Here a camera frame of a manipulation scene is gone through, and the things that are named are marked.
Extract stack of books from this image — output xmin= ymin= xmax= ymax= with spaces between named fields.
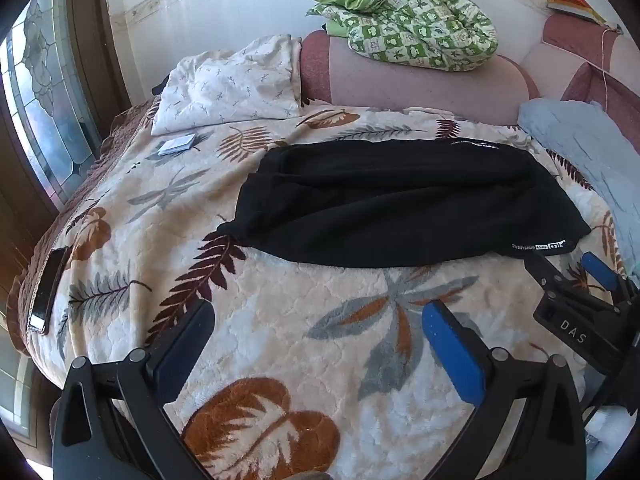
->
xmin=543 ymin=0 xmax=609 ymax=26

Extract black smartphone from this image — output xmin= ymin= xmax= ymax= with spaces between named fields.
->
xmin=28 ymin=245 xmax=71 ymax=336

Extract leaf print blanket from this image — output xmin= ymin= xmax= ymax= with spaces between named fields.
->
xmin=20 ymin=100 xmax=626 ymax=480

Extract stained glass window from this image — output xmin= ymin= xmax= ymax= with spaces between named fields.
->
xmin=0 ymin=0 xmax=103 ymax=201

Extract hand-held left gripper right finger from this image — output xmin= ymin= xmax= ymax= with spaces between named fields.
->
xmin=422 ymin=300 xmax=586 ymax=480

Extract black pants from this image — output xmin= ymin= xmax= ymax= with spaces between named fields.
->
xmin=216 ymin=139 xmax=592 ymax=269

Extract green patterned quilt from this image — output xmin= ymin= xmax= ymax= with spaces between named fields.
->
xmin=305 ymin=0 xmax=499 ymax=72

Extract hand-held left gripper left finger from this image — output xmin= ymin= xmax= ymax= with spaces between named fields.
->
xmin=51 ymin=300 xmax=216 ymax=480

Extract small white packet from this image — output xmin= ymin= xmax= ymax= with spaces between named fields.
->
xmin=158 ymin=132 xmax=197 ymax=157

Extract white printed pillow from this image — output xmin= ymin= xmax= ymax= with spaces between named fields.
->
xmin=151 ymin=35 xmax=304 ymax=136

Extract light blue cloth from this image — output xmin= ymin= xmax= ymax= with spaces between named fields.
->
xmin=517 ymin=97 xmax=640 ymax=281

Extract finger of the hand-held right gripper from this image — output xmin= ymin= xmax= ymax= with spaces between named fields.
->
xmin=581 ymin=251 xmax=640 ymax=307
xmin=524 ymin=252 xmax=569 ymax=295

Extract pink padded headboard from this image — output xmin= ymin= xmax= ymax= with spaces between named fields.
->
xmin=299 ymin=12 xmax=640 ymax=127

